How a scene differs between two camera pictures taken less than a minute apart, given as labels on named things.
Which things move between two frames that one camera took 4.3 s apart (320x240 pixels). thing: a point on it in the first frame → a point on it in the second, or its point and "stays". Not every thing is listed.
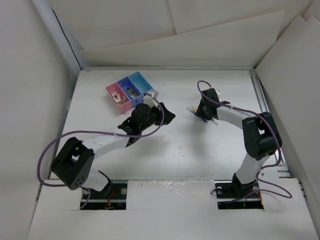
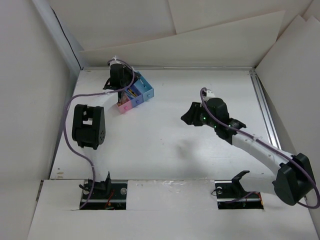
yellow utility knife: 131,92 stays
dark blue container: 131,90 stays
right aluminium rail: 283,168 stays
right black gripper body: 202,111 → 201,116
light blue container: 140,82 stays
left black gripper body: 158,116 → 129,77
